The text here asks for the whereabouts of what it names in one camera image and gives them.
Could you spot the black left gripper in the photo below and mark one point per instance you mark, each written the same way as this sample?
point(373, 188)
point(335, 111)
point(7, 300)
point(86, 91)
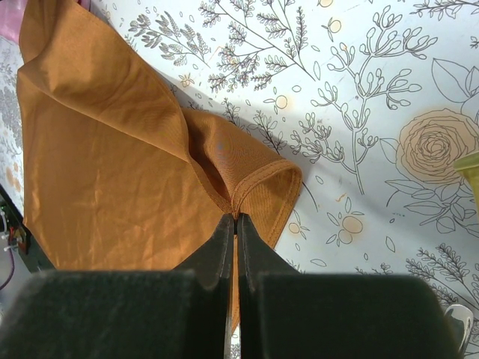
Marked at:
point(16, 235)

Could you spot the woven bamboo basket tray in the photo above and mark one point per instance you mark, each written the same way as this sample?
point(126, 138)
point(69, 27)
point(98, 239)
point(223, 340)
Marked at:
point(468, 168)

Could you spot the silver metal spoon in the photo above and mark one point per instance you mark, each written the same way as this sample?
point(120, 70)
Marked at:
point(461, 320)

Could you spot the floral patterned table mat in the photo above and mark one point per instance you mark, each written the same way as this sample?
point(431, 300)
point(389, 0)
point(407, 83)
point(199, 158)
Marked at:
point(374, 101)

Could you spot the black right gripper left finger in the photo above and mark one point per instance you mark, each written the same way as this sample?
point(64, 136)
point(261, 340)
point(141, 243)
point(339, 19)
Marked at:
point(181, 313)

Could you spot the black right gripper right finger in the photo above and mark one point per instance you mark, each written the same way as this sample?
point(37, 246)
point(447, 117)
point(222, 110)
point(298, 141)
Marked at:
point(287, 314)

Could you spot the pink cloth placemat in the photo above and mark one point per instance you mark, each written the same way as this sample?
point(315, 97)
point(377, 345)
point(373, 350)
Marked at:
point(12, 12)

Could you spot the orange cloth napkin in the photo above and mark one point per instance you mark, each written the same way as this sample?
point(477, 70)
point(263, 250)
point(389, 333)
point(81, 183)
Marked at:
point(117, 174)

